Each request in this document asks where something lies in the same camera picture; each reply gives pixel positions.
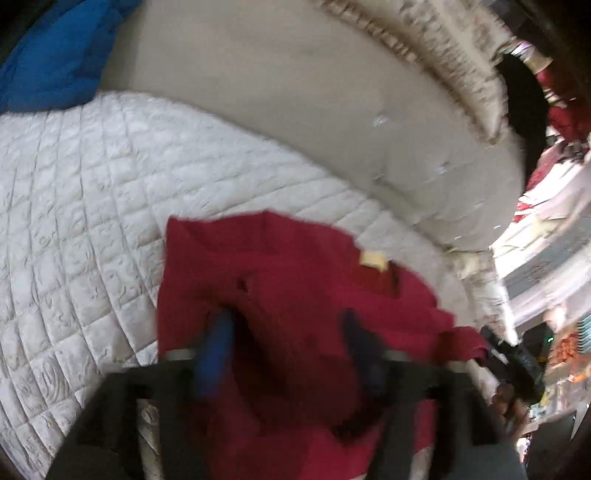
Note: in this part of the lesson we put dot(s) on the beige tufted headboard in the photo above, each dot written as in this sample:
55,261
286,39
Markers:
293,72

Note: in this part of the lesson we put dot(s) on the red garment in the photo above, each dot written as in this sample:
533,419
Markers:
289,381

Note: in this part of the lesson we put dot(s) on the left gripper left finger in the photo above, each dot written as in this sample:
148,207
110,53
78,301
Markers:
213,353

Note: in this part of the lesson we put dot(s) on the black garment on headboard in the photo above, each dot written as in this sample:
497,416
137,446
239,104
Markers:
527,110

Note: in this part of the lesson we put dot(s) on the ornate beige ruffled pillow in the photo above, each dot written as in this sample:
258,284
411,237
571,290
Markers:
460,43

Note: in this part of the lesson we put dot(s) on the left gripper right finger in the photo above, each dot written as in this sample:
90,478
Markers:
378,374

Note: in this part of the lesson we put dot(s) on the blue quilted cushion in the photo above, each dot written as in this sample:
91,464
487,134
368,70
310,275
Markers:
55,56

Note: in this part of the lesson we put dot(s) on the hanging red clothes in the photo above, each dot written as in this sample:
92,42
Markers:
568,128

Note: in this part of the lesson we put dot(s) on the person's right hand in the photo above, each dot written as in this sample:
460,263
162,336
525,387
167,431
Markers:
514,413

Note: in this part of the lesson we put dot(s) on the floral bedspread right side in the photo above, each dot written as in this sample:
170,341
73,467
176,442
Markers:
488,297

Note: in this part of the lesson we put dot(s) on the white quilted bed cover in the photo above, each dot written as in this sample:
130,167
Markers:
85,196

